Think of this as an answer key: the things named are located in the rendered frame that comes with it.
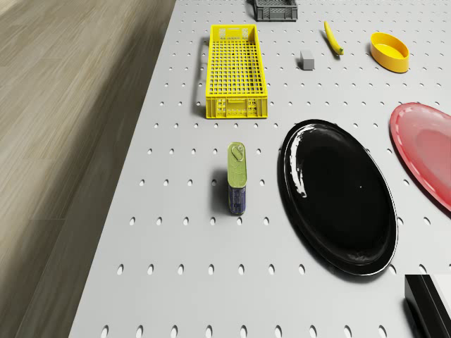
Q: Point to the grey cube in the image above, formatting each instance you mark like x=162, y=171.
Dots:
x=307, y=61

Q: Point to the flat-sided can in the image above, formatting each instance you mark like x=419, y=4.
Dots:
x=236, y=176

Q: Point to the yellow basket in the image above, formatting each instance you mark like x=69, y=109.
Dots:
x=235, y=109

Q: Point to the black plate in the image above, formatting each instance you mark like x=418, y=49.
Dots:
x=338, y=197

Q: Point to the dark grey basket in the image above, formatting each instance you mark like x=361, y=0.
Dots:
x=276, y=14

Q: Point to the banana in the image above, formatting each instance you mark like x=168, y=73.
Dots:
x=333, y=40

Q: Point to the yellow bowl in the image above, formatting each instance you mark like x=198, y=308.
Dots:
x=389, y=61

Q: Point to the red plate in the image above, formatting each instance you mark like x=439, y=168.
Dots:
x=426, y=155

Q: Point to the black stove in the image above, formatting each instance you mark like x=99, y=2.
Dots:
x=421, y=303

